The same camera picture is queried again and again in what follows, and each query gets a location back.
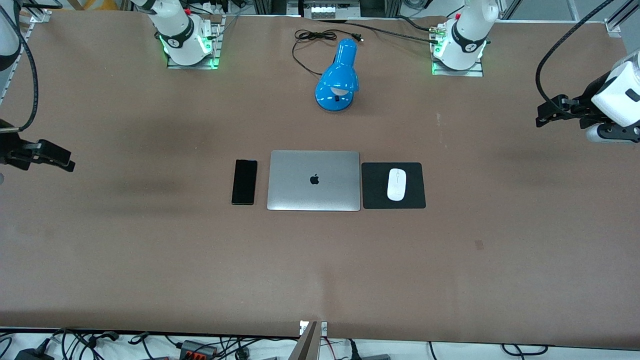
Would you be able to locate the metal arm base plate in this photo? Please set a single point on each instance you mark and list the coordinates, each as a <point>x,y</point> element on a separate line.
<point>457,72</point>
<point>216,40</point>

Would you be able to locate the white computer mouse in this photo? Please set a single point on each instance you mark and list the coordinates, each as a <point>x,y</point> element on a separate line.
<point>396,187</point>

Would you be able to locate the aluminium frame rail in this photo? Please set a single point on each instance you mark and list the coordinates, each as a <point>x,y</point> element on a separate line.
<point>6,87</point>
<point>612,27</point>

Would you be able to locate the blue desk lamp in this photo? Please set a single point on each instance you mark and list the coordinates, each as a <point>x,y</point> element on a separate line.
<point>335,80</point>

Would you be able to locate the black mouse pad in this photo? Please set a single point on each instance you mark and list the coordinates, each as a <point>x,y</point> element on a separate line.
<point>375,195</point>

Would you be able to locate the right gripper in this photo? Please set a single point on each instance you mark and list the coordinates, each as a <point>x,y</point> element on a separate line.
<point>11,149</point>

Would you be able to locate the white power strip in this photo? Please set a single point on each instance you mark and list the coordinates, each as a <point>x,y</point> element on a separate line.
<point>332,11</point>

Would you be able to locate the grey connector box orange clips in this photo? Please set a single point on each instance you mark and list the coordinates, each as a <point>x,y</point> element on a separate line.
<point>192,346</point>

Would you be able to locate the black power adapter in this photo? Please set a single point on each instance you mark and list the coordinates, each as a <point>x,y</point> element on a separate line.
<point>32,355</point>

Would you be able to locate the black smartphone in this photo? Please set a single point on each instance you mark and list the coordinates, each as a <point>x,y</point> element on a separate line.
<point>244,182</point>

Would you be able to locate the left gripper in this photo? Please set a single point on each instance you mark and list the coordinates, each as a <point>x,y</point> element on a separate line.
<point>583,106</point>

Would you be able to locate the silver laptop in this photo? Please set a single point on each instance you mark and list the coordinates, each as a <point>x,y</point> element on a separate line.
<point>300,190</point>

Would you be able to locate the white metal bracket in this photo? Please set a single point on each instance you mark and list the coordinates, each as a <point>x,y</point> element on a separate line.
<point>324,328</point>

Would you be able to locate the wooden post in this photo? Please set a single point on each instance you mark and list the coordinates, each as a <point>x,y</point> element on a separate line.
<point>307,345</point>

